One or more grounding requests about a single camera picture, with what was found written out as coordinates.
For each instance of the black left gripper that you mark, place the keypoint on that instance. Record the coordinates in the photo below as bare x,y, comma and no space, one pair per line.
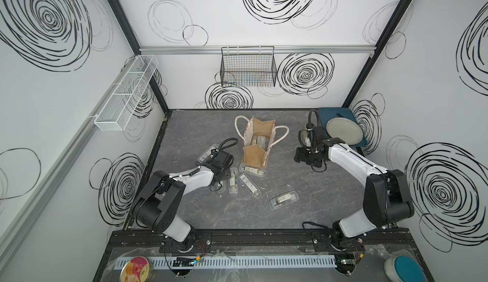
227,172

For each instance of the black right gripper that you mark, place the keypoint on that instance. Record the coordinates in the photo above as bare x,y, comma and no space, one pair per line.
298,156

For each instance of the clear compass case blue compass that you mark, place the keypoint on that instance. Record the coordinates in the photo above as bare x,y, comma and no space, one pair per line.
261,141

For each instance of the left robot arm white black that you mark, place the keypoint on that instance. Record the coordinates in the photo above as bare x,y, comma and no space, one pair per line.
156,206

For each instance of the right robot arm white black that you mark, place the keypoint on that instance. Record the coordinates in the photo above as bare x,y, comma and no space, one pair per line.
386,197

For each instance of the clear long compass case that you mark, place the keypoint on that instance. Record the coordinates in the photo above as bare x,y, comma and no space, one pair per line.
221,187

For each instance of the clear compass case by bag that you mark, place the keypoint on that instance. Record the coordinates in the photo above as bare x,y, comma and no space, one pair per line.
252,170

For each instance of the burlap canvas cat bag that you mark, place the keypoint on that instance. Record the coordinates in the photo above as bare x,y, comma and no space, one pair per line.
246,128

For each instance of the clear compass case lone right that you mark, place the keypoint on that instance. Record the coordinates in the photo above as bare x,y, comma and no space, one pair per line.
283,200

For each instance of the grey round plate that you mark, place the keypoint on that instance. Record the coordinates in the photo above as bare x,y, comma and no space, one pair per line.
346,130

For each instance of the teal rectangular tray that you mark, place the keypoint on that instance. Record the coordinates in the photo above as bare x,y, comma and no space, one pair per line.
326,114

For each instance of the colourful round tin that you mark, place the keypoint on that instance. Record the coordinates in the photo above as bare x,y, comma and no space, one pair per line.
137,269

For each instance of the black wire wall basket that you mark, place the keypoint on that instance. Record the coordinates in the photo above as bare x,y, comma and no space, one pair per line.
248,70

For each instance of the aluminium wall rail back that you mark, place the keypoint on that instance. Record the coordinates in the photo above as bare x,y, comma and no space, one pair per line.
281,49

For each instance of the aluminium wall rail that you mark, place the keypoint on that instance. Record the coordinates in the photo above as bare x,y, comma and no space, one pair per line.
281,49
15,234

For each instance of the white wire wall shelf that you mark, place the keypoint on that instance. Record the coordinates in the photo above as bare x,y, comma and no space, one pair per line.
128,91

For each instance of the white slotted cable duct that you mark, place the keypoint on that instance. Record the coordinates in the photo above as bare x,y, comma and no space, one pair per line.
246,262

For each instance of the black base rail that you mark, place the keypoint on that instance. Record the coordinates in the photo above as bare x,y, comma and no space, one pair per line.
209,240

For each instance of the aluminium wall rail left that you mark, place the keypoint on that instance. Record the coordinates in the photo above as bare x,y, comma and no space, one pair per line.
15,234

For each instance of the black corner frame post right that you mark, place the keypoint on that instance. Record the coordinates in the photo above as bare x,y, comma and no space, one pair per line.
390,27

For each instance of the black corner frame post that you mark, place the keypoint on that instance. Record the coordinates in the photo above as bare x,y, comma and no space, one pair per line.
390,27
133,42

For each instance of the black corner frame post left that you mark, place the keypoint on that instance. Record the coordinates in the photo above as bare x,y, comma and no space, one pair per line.
133,42

